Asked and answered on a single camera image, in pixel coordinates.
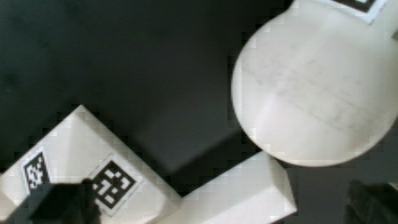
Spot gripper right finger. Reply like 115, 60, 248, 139
342, 180, 398, 224

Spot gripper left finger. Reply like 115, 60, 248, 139
5, 179, 101, 224

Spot white lamp base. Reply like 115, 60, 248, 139
0, 107, 181, 224

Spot white lamp bulb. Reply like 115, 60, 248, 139
230, 0, 398, 167

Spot white L-shaped fence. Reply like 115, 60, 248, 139
156, 152, 296, 224

